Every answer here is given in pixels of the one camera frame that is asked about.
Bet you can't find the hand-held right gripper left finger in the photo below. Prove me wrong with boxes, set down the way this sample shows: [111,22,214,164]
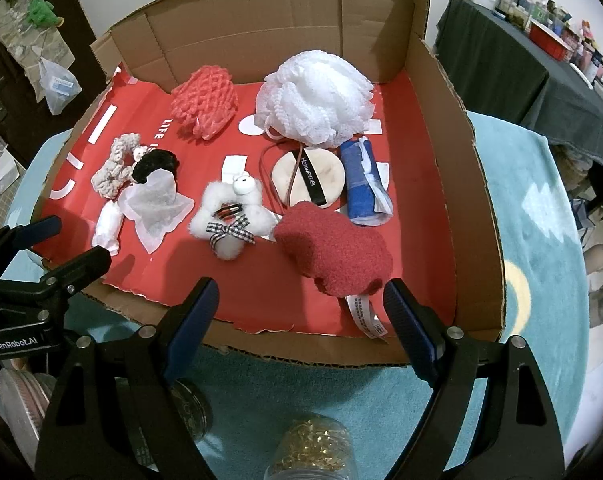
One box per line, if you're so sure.
[34,276,221,480]

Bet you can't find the dark grey covered table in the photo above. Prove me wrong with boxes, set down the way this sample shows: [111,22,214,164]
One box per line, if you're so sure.
[434,0,603,176]

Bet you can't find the red plastic basin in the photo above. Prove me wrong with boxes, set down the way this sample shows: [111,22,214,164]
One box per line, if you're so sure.
[529,21,579,61]

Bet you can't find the red plush cushion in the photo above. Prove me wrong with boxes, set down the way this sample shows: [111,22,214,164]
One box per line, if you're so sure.
[273,201,393,341]

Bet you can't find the coral mesh bath pouf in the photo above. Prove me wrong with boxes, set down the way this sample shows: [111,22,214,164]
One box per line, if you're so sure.
[170,65,240,142]

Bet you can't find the clutter of cosmetic bottles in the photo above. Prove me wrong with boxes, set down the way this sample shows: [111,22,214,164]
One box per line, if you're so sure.
[431,0,603,106]

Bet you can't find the green plush toy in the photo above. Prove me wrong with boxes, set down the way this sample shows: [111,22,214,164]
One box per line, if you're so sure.
[28,0,65,28]

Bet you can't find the blue towel packet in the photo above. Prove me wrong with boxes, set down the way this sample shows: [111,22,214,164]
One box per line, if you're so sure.
[339,136,395,226]

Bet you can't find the beige crochet scrunchie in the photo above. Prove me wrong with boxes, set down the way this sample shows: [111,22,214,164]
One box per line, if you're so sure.
[90,132,150,200]

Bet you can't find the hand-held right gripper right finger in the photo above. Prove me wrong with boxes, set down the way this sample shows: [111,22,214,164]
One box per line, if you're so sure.
[383,278,567,480]

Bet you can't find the small white cloth roll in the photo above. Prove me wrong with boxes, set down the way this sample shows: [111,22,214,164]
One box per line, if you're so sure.
[92,201,124,256]

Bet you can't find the clear plastic bag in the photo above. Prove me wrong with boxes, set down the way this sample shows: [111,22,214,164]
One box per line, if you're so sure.
[34,57,81,117]

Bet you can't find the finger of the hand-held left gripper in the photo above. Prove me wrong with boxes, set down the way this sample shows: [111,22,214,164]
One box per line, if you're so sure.
[0,245,112,331]
[0,215,63,281]

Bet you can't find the small clear jar gold bits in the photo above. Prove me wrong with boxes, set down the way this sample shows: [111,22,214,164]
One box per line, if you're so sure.
[264,414,357,480]

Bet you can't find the beige powder puff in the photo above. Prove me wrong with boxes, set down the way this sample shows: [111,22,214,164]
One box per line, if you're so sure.
[259,142,347,211]

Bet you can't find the cardboard box red inside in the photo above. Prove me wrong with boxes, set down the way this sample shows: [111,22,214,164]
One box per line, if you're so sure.
[32,0,507,368]

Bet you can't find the black scrunchie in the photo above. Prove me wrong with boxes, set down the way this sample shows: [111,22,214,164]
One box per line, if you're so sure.
[132,149,181,184]

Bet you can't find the dark brown door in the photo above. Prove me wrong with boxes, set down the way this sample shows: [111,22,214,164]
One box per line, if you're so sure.
[0,0,107,171]

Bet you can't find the white mesh bath pouf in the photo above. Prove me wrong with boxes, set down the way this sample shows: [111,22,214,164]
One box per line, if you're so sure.
[254,55,375,150]

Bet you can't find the beige hanging organizer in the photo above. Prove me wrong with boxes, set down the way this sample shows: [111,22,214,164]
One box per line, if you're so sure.
[0,0,77,91]

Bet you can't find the white plush bear toy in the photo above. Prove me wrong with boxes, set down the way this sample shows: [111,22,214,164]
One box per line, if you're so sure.
[189,171,277,262]

